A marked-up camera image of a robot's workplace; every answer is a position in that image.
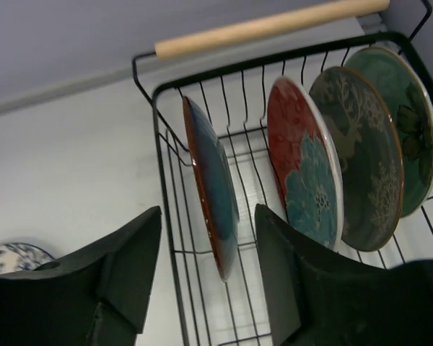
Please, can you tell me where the green leaf plate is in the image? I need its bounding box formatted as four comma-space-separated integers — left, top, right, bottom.
345, 46, 433, 217

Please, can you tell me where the red teal flower plate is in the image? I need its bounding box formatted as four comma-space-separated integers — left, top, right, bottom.
267, 76, 344, 250

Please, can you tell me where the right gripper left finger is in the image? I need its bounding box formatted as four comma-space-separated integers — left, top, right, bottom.
0, 206, 162, 345

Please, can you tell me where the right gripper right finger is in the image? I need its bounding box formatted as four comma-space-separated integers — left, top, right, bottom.
255, 204, 433, 345

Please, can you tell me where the blue white floral plate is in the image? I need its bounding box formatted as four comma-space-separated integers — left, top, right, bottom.
0, 242, 54, 275

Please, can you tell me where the teal blue plate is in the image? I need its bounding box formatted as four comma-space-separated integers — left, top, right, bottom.
182, 96, 240, 282

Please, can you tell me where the grey deer snowflake plate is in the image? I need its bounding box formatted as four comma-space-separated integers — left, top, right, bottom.
309, 66, 404, 252

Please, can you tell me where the black wire dish rack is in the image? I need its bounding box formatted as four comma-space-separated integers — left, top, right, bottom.
131, 0, 433, 346

